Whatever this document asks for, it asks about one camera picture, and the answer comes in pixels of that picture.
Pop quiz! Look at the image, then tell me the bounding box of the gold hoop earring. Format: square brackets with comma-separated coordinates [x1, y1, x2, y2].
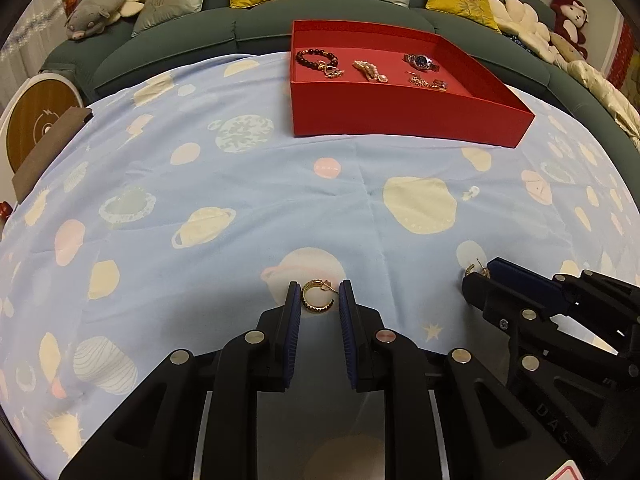
[464, 259, 490, 278]
[300, 278, 337, 314]

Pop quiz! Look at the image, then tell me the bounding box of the silver dangle earring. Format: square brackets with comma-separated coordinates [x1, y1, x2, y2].
[319, 64, 345, 79]

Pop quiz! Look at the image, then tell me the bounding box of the dark bead bracelet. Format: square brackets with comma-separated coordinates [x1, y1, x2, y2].
[294, 48, 341, 75]

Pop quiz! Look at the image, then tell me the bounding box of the red jewelry tray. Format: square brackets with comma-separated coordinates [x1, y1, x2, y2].
[290, 20, 534, 148]

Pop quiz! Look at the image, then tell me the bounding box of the blue planet bedsheet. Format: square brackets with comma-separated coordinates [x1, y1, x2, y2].
[1, 53, 639, 479]

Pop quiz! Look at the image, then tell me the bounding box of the cream quilted blanket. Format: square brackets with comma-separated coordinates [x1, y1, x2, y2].
[565, 61, 640, 151]

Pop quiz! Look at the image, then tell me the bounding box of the gold watch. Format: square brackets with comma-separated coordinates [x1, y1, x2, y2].
[408, 72, 448, 91]

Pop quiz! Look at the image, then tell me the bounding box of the silver blue-dial watch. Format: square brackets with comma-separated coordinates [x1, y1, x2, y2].
[402, 54, 440, 73]

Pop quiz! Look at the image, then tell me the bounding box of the white flower cushion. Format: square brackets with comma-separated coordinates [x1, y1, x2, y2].
[488, 0, 559, 64]

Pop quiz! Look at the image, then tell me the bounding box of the red monkey plush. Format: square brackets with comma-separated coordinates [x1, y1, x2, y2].
[550, 0, 589, 60]

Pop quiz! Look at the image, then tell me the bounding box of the brown cloth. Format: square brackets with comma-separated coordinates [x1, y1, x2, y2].
[12, 106, 93, 204]

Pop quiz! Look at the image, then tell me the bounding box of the round wooden white device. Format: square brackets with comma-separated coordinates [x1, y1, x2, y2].
[1, 73, 82, 181]

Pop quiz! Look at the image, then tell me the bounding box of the green sofa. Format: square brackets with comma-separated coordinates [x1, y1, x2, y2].
[42, 0, 639, 195]

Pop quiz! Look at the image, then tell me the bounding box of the grey pig plush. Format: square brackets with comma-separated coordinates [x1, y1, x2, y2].
[65, 0, 126, 41]

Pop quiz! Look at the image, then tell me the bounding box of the pink pearl bracelet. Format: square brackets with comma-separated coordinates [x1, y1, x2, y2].
[352, 58, 391, 85]

